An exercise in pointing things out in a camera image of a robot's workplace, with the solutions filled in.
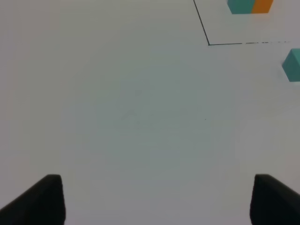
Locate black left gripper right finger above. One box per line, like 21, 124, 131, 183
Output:
249, 174, 300, 225

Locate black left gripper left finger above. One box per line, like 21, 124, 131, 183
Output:
0, 174, 66, 225

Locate template orange cube block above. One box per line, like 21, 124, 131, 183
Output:
251, 0, 273, 14

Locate template teal cube block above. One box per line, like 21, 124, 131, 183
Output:
227, 0, 255, 14

